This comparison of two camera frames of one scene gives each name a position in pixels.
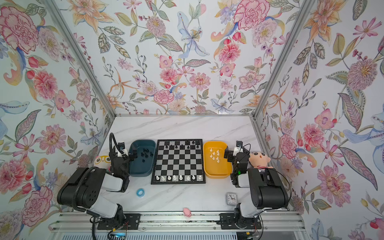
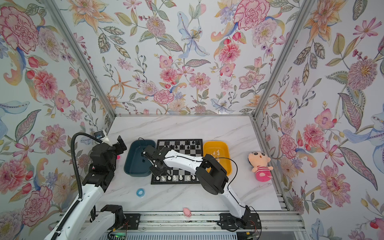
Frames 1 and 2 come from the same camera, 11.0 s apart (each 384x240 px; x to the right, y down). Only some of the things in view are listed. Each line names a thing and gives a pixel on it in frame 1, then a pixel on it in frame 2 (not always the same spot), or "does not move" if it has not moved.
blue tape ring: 140,192 does not move
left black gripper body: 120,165 to 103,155
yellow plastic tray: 216,166 does not move
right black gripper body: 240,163 to 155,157
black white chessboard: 178,161 does not move
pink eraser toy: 187,212 does not move
